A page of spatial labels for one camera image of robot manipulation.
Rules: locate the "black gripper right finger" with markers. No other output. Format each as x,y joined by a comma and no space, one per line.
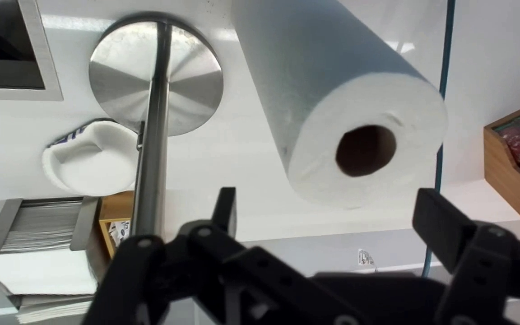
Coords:
495,271

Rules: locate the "white paper towel roll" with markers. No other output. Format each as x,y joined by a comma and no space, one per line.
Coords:
332,83

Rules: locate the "wooden box with packets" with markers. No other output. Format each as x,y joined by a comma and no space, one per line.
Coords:
112,209

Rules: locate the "wooden snack shelf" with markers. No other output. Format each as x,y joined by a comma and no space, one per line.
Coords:
514,168

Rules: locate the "white paper bowl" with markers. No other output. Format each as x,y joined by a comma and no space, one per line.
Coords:
94,164

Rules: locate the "silver paper towel stand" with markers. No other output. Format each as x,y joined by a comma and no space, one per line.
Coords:
193,77

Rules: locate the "steel-rimmed counter opening with trash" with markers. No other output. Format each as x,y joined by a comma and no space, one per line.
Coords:
0,41

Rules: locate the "white wall outlet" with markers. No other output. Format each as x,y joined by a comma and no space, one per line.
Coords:
365,258

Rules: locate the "white napkin box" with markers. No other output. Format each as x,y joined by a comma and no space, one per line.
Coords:
43,226

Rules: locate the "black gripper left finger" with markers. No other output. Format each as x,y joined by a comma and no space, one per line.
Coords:
211,282

